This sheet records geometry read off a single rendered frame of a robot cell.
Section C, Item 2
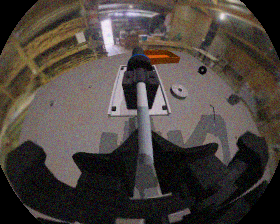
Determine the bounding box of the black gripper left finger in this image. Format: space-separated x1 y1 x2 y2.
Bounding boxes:
72 129 137 198

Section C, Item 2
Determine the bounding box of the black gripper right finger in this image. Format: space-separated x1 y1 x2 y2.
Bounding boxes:
151 129 218 196

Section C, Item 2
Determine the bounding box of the orange rectangular tray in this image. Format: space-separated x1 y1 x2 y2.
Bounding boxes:
144 49 180 64

